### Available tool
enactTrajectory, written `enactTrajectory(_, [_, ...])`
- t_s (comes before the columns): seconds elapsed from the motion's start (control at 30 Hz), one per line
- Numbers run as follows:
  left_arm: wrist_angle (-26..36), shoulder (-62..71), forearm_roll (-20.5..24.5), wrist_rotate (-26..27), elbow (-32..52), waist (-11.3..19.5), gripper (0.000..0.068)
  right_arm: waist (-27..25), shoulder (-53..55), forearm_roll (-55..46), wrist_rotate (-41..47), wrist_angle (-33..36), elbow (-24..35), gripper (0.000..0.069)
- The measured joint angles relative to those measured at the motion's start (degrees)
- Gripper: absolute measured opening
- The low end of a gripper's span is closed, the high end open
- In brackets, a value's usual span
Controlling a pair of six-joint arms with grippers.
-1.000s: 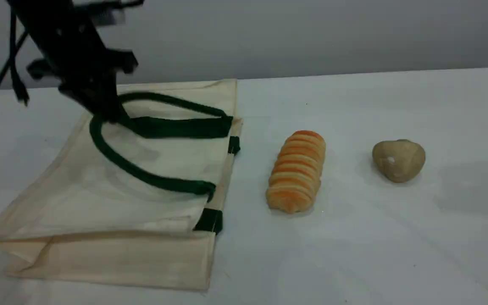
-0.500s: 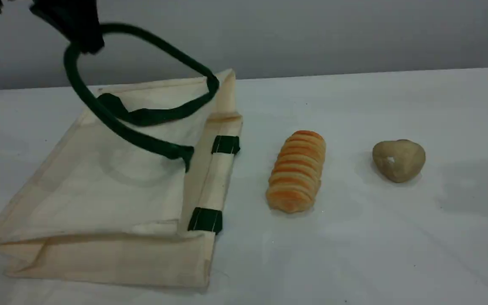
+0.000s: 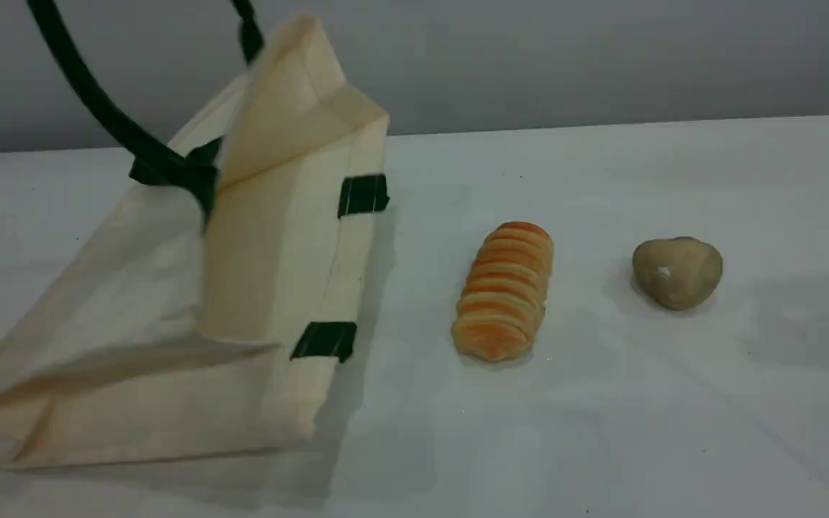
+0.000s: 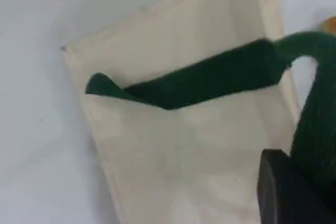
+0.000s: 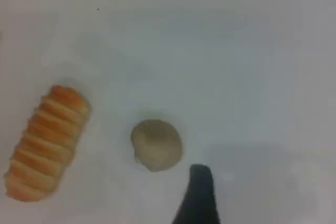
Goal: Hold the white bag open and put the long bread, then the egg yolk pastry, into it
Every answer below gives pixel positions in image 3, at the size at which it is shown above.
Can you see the long ridged orange bread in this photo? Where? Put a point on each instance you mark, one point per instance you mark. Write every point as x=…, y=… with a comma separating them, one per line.
x=504, y=295

